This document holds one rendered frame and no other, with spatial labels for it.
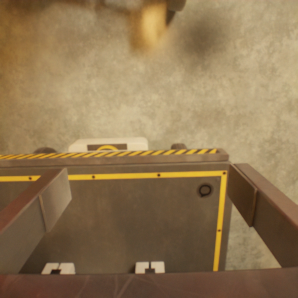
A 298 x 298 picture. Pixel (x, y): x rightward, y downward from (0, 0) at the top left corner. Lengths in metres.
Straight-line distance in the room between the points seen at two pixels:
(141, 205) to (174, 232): 0.12
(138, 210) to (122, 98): 0.42
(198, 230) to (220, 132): 0.40
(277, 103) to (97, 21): 0.71
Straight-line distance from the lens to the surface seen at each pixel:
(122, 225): 0.61
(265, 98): 0.91
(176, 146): 0.73
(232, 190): 0.17
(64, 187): 0.17
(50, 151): 0.84
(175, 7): 0.72
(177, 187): 0.55
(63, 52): 0.86
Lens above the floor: 0.80
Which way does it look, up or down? 73 degrees down
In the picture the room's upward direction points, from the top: 180 degrees counter-clockwise
